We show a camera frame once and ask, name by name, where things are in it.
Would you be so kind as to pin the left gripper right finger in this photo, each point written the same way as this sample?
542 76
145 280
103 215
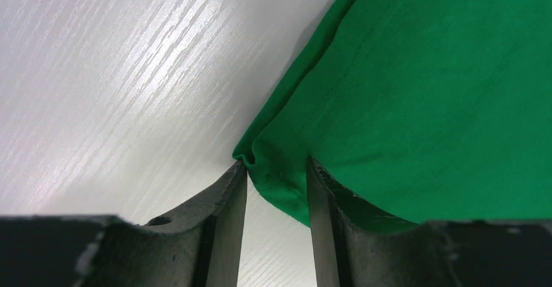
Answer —
356 243

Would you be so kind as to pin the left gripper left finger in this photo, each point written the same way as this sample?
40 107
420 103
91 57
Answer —
197 243

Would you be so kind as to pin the green t shirt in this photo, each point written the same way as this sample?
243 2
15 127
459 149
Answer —
429 109

